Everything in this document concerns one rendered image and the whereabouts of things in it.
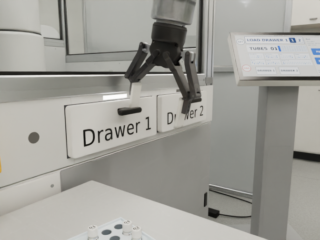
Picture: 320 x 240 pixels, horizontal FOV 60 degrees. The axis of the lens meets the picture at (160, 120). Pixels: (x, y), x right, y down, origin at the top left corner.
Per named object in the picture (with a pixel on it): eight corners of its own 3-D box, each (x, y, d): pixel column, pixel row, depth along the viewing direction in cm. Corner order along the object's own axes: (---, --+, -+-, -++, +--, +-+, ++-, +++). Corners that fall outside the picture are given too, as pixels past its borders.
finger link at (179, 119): (186, 96, 61) (189, 97, 61) (180, 125, 63) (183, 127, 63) (179, 97, 59) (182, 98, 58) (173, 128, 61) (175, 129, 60)
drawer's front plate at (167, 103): (206, 119, 105) (206, 90, 104) (161, 133, 82) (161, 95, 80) (202, 119, 106) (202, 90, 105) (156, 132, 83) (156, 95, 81)
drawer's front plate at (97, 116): (156, 134, 80) (156, 96, 78) (73, 159, 57) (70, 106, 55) (152, 133, 81) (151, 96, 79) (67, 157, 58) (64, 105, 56)
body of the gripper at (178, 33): (196, 28, 60) (187, 71, 63) (165, 24, 65) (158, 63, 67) (177, 23, 54) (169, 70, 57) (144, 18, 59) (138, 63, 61)
